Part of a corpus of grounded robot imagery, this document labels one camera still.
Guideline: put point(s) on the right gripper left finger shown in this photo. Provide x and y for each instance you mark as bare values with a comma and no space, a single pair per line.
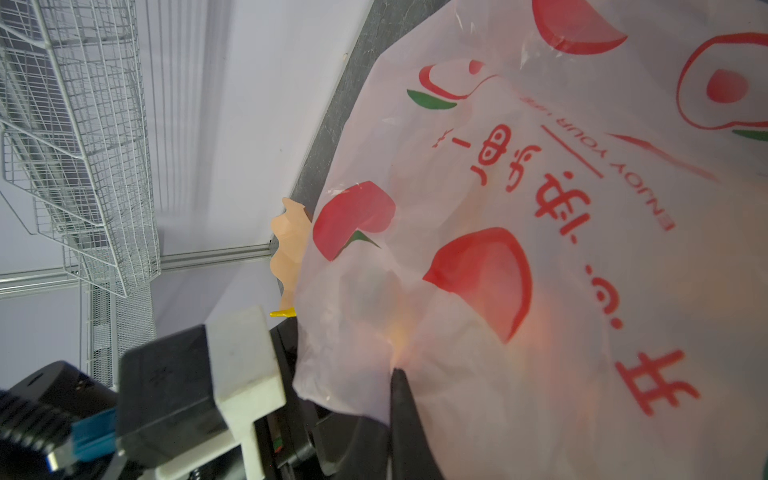
367,455

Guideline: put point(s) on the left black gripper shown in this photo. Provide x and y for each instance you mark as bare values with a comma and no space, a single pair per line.
300,440

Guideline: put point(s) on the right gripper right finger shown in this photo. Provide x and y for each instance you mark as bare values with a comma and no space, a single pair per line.
411,456

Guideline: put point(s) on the small yellow banana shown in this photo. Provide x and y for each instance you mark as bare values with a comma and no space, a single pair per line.
285,313

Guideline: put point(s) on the pink fruit print plastic bag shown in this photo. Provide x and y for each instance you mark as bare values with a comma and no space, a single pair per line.
552,216

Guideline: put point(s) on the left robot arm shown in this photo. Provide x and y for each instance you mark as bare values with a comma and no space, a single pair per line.
39,413

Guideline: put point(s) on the white mesh box basket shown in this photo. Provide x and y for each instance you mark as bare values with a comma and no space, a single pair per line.
110,326

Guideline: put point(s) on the white wire wall basket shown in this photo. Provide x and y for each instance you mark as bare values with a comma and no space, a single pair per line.
74,136

